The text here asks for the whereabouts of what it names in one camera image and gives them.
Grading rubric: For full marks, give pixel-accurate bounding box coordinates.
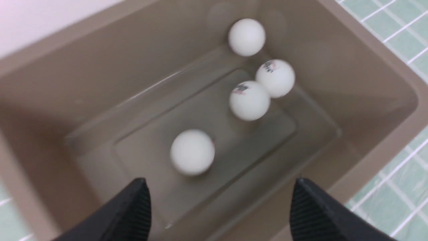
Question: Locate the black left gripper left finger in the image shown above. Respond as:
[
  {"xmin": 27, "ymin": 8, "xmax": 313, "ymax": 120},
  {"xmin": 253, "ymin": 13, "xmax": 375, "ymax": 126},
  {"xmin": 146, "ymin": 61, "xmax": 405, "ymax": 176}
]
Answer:
[{"xmin": 55, "ymin": 177, "xmax": 152, "ymax": 241}]

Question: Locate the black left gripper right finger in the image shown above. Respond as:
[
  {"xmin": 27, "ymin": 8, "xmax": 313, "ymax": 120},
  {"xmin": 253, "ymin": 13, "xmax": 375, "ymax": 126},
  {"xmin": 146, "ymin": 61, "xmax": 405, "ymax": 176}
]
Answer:
[{"xmin": 290, "ymin": 177, "xmax": 393, "ymax": 241}]

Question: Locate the white ping-pong ball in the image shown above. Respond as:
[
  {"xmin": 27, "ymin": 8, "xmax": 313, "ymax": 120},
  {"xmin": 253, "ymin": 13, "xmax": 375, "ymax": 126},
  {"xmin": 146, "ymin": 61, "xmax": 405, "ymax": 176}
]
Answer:
[
  {"xmin": 255, "ymin": 59, "xmax": 296, "ymax": 99},
  {"xmin": 170, "ymin": 129, "xmax": 215, "ymax": 176}
]

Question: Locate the logo ping-pong ball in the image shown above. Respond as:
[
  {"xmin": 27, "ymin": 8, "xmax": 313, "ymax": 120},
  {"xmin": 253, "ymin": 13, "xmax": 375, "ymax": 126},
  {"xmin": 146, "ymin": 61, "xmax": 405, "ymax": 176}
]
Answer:
[
  {"xmin": 228, "ymin": 18, "xmax": 266, "ymax": 57},
  {"xmin": 229, "ymin": 81, "xmax": 271, "ymax": 122}
]

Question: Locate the green checkered tablecloth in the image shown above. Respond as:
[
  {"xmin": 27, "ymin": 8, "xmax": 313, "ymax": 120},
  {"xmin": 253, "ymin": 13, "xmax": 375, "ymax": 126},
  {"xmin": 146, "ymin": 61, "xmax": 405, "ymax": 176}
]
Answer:
[{"xmin": 0, "ymin": 0, "xmax": 428, "ymax": 241}]

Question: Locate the olive plastic storage bin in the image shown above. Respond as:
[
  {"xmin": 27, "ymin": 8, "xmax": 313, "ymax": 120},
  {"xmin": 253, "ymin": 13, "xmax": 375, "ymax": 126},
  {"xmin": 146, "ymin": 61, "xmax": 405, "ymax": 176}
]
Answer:
[{"xmin": 0, "ymin": 0, "xmax": 428, "ymax": 241}]

